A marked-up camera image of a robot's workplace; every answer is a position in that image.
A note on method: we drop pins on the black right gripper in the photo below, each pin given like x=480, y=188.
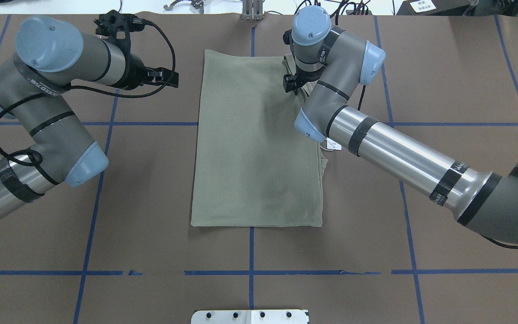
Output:
x=291, y=84

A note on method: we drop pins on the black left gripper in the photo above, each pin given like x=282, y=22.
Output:
x=134, y=75

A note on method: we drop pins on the olive green long-sleeve shirt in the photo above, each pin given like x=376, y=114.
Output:
x=253, y=168

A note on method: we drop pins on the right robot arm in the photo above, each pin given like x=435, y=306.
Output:
x=337, y=62

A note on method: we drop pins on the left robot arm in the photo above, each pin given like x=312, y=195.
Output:
x=42, y=141

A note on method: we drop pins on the white paper hang tag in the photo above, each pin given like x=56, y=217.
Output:
x=331, y=145

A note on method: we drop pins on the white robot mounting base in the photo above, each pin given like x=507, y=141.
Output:
x=265, y=316

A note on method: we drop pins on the aluminium frame post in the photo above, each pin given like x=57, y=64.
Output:
x=252, y=10

